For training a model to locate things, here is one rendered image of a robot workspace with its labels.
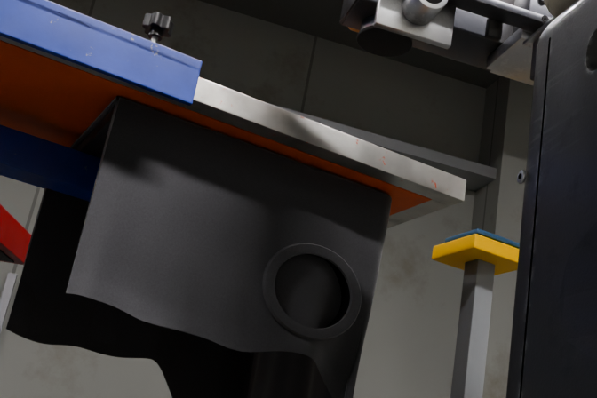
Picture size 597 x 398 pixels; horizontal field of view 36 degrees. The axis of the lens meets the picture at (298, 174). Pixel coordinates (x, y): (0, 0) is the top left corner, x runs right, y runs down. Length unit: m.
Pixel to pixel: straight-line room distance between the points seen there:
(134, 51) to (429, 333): 3.70
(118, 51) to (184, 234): 0.28
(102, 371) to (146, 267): 3.08
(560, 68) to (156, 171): 0.81
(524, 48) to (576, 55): 0.62
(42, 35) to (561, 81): 0.80
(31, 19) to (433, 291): 3.83
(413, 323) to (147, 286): 3.56
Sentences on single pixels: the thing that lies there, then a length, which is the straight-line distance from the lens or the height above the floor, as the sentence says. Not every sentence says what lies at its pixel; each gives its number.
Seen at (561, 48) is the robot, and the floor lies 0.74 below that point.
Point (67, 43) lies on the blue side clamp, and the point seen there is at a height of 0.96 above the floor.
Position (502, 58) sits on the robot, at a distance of 1.25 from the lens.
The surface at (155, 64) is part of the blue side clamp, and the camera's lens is 1.29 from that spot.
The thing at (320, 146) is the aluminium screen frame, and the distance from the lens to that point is 1.37.
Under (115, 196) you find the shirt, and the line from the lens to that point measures 1.30.
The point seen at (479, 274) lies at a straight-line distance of 1.68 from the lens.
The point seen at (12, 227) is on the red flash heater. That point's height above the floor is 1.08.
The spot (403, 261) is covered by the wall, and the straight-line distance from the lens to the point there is 4.84.
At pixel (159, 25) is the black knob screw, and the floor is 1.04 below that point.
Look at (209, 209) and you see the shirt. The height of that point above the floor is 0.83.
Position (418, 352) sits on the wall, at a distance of 4.78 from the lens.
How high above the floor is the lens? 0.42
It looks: 21 degrees up
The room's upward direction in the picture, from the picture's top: 11 degrees clockwise
